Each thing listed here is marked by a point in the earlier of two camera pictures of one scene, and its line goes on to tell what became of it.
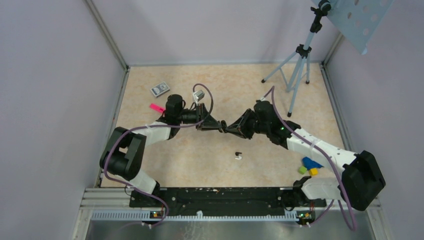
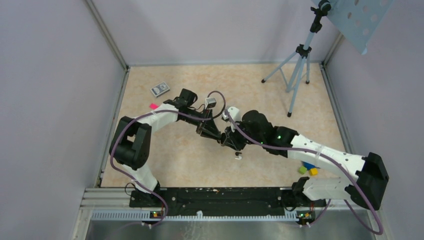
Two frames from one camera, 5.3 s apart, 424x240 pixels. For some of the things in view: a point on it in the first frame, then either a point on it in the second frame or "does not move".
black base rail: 161,203 does not move
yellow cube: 313,171 does not move
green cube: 302,170 does not move
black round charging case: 224,125 -> 223,139
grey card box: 160,89 does not move
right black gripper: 239,127 -> 231,139
